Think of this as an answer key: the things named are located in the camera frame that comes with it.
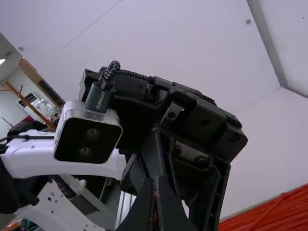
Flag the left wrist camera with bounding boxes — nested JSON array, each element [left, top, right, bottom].
[[53, 100, 124, 165]]

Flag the row of orange cable ties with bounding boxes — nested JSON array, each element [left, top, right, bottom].
[[218, 184, 308, 231]]

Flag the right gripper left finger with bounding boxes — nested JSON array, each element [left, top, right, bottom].
[[115, 178, 157, 231]]

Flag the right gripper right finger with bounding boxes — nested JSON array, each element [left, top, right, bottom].
[[155, 174, 201, 231]]

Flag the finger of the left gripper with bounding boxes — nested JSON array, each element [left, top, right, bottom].
[[119, 138, 159, 196], [151, 122, 232, 231]]

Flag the black cable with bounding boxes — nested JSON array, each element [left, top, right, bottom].
[[85, 60, 154, 114]]

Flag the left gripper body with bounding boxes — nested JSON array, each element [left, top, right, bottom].
[[79, 68, 249, 167]]

